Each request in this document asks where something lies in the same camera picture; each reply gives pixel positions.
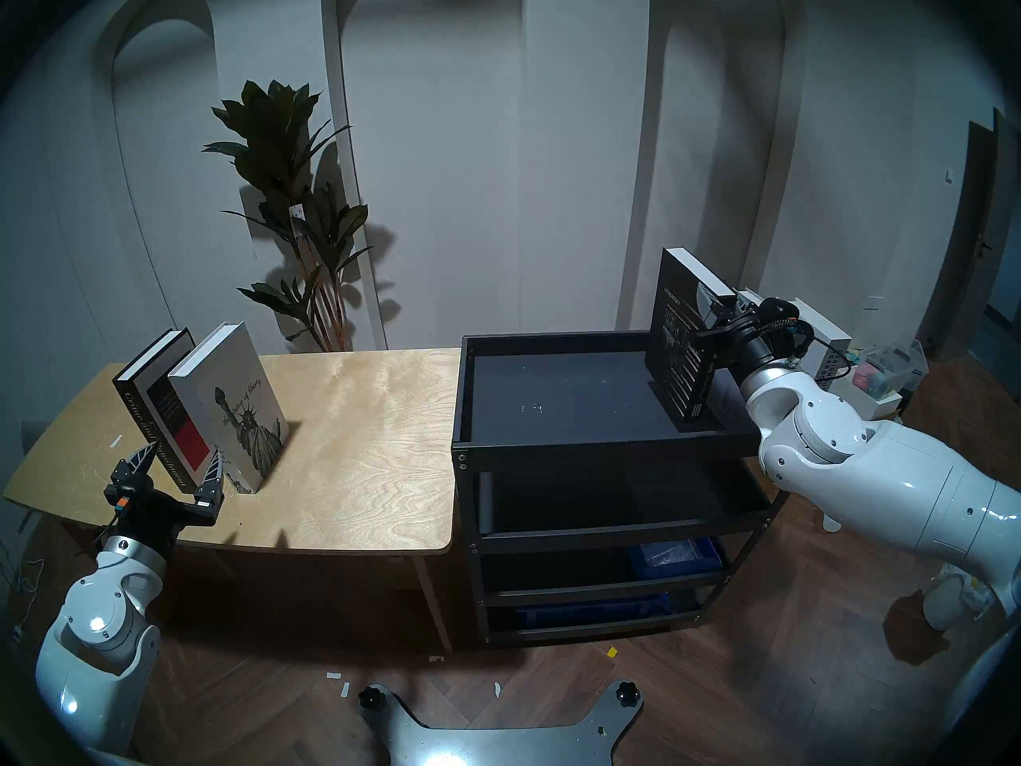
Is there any clear plastic storage container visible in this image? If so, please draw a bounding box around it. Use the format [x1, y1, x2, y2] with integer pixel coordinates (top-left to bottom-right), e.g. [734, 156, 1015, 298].
[852, 340, 930, 398]

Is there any white Design Hotels Yearbook book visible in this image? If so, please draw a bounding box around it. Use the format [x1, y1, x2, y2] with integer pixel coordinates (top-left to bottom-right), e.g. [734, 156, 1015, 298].
[790, 298, 853, 386]

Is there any black Crime and Punishment book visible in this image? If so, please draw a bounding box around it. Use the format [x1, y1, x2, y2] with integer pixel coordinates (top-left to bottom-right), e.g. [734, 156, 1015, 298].
[112, 328, 218, 490]

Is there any grey Statue of Liberty book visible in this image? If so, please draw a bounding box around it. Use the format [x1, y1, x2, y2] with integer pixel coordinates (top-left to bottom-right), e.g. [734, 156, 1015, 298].
[168, 322, 290, 495]

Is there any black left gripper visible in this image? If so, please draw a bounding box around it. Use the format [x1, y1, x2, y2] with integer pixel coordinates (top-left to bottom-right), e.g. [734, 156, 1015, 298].
[104, 441, 227, 559]

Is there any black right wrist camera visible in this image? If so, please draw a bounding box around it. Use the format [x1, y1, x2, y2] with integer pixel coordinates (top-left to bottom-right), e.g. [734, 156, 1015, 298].
[758, 296, 816, 358]

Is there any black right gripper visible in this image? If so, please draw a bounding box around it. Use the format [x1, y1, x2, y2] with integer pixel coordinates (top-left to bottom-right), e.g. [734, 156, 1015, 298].
[690, 282, 783, 376]

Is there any thin floor cable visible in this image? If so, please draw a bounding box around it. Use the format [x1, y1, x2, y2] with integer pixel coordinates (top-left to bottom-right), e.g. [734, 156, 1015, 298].
[0, 557, 49, 653]

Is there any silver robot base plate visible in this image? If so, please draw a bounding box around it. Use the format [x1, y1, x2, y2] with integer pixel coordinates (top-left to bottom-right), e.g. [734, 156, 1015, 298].
[357, 681, 644, 766]

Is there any dark grey door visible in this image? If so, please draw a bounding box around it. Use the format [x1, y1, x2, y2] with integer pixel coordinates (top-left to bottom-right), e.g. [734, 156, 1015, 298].
[917, 109, 1021, 362]

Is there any black three-tier shelf cart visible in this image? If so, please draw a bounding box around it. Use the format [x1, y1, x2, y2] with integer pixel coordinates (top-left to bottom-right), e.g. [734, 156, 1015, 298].
[448, 330, 798, 646]

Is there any blue plastic bin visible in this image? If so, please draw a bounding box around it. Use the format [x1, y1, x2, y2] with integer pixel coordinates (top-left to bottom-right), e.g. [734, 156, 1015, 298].
[630, 538, 723, 582]

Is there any black Fashion book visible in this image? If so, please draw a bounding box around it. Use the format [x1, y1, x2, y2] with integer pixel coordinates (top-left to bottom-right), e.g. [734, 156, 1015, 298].
[645, 247, 739, 422]

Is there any tall dark green plant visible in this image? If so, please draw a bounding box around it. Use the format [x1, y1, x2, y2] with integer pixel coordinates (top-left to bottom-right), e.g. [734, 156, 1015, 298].
[202, 79, 376, 352]

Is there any white bin with bag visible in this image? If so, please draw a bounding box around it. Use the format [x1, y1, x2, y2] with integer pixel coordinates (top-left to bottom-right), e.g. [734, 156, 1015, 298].
[923, 573, 998, 632]

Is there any light wooden table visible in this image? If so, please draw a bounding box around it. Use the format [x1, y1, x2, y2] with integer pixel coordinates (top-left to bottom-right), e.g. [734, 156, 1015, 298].
[3, 348, 459, 653]

